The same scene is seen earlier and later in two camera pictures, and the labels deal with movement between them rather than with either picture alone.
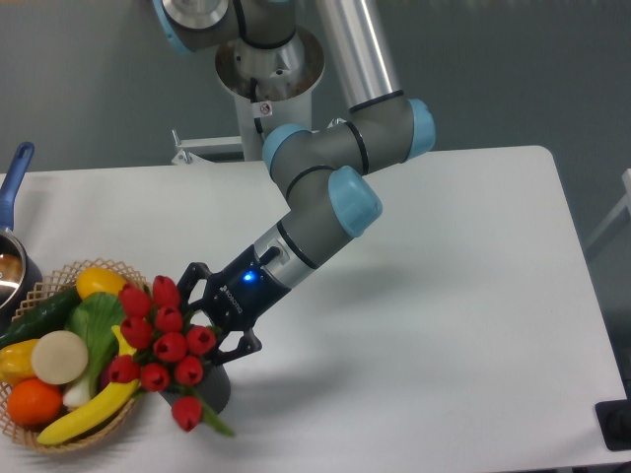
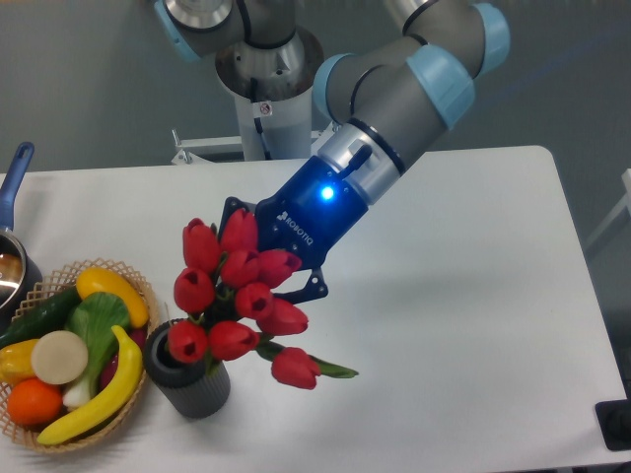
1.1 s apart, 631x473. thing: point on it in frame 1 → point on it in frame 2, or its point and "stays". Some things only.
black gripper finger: (194, 272) → (232, 203)
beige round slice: (59, 357) stays
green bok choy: (92, 316) stays
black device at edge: (614, 422) stays
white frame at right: (625, 204) stays
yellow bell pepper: (16, 362) stays
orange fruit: (34, 402) stays
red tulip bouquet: (162, 351) → (230, 310)
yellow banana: (119, 396) stays
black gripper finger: (249, 343) → (315, 288)
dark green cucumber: (48, 315) stays
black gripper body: (240, 296) → (313, 210)
